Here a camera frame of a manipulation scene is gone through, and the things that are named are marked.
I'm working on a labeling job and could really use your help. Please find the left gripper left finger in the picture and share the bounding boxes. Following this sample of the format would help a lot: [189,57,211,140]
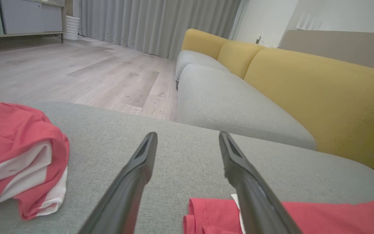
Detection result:
[78,132,158,234]

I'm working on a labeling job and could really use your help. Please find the pale grey cabinet door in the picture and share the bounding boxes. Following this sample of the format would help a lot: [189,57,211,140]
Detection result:
[0,0,63,34]

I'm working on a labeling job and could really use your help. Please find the grey sofa seat cushion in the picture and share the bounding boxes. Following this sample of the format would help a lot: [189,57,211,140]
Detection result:
[177,64,317,150]
[175,50,230,82]

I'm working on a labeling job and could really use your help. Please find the white ribbed bin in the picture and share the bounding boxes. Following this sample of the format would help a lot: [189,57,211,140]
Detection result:
[64,15,80,42]

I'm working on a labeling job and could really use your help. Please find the yellow sofa back cushion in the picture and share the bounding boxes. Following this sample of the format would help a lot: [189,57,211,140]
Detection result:
[181,29,228,60]
[244,48,374,169]
[217,41,266,79]

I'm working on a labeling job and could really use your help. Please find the wide grey sofa chaise cushion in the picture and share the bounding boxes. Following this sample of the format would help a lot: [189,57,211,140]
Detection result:
[0,101,374,234]

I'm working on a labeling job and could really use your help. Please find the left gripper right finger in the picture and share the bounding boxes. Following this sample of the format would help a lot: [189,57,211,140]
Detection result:
[218,131,303,234]

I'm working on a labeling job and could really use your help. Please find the beige low partition panel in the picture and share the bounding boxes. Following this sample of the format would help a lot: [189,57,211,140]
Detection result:
[278,30,374,73]

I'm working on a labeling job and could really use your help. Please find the white slatted chair back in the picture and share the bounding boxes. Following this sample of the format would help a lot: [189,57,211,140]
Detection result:
[296,12,322,31]

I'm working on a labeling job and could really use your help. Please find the wooden sideboard cabinet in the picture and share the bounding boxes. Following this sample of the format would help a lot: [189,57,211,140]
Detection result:
[0,0,66,43]

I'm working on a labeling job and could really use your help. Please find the crumpled red white garment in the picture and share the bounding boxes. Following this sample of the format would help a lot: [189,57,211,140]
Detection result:
[0,103,70,221]

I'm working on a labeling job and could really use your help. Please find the grey pleated curtain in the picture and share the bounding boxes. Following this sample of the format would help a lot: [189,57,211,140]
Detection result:
[78,0,242,60]

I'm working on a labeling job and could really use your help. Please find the red shorts with bulls print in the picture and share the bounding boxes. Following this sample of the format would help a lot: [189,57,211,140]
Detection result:
[183,194,374,234]

